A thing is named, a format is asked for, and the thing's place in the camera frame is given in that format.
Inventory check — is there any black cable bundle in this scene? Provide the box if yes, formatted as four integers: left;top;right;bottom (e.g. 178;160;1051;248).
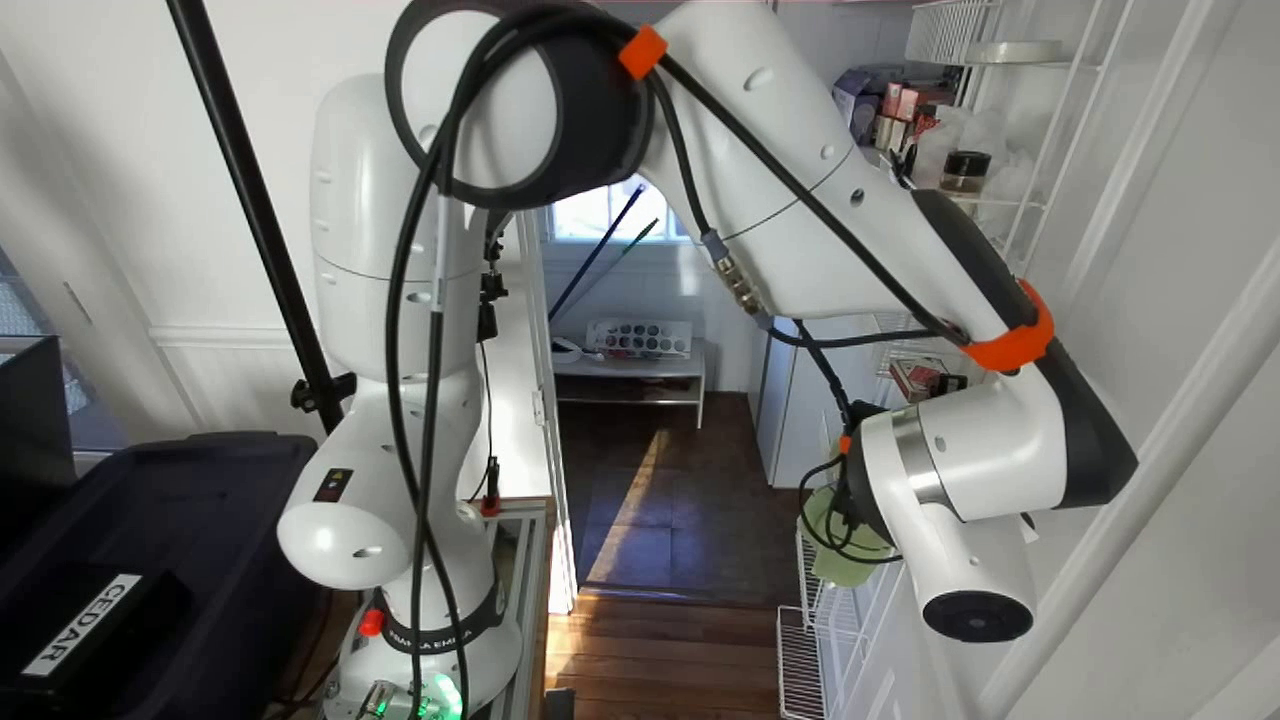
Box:
381;0;661;720

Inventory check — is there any white wire rack frame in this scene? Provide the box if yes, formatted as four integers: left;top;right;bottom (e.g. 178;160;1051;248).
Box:
770;0;1141;720

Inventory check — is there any green towel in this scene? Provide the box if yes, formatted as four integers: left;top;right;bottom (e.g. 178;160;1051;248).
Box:
796;482;907;591

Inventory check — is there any small orange cable strap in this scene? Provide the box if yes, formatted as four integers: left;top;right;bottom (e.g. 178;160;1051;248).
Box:
611;25;673;85

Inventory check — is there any low white bench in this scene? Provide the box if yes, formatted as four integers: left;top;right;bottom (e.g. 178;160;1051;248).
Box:
547;337;713;434

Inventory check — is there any white cabinet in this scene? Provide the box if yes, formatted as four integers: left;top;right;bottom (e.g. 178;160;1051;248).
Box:
747;317;973;493

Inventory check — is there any purple white carton box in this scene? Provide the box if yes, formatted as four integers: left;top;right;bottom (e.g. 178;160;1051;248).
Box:
832;62;895;141

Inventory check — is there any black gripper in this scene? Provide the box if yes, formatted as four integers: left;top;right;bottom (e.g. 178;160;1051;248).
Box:
830;398;895;544

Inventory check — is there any bright window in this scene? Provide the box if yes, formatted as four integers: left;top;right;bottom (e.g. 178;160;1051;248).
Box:
547;178;692;251

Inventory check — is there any white panel door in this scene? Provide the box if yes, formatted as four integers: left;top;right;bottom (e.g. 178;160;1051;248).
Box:
978;0;1280;720

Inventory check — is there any black storage bin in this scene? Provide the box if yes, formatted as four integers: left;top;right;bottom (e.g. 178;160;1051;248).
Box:
0;429;327;720

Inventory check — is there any wide orange cable strap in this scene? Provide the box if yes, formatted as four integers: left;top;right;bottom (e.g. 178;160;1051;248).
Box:
961;278;1060;381

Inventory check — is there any orange and tan box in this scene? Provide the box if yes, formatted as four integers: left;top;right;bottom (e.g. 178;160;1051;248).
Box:
871;81;928;157

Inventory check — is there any spice jar with black cap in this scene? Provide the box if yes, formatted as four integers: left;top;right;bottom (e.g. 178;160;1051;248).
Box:
935;146;1000;204

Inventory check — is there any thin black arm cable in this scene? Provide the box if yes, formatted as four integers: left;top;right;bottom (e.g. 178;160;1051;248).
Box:
649;52;992;354

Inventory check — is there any black tripod pole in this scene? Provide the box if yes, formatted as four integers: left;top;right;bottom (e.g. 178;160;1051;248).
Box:
164;0;365;441

